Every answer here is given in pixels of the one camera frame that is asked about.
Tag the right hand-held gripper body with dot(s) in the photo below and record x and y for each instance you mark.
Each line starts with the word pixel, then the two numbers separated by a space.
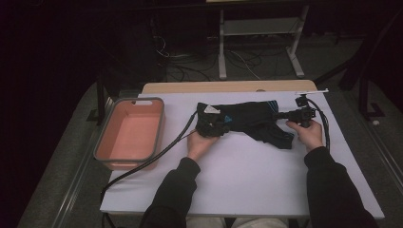
pixel 304 115

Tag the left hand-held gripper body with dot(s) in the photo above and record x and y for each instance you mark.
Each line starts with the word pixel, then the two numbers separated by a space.
pixel 209 123

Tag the black shorts with blue trim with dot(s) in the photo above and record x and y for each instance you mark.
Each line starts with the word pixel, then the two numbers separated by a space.
pixel 253 120

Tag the pink basket with grey rim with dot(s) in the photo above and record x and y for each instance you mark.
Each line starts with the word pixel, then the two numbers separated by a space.
pixel 131 133

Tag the person's right hand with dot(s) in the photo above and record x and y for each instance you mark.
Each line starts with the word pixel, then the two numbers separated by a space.
pixel 310 137

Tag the person's left hand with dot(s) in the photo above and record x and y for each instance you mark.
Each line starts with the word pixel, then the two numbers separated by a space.
pixel 199 145

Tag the wooden table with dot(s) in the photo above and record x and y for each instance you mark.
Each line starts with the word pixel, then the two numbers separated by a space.
pixel 228 86

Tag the white metal stand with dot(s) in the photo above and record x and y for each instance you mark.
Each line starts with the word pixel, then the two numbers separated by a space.
pixel 259 27

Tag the person's left leg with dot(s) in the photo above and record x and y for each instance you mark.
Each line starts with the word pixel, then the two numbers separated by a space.
pixel 207 223

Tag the person's leg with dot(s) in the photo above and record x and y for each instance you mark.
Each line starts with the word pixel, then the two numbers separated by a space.
pixel 259 223
pixel 207 223

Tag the person's right leg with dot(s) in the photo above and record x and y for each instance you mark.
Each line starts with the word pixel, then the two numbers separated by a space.
pixel 259 223

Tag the metal floor rail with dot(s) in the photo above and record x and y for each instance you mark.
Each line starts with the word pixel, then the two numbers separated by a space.
pixel 71 186
pixel 386 158

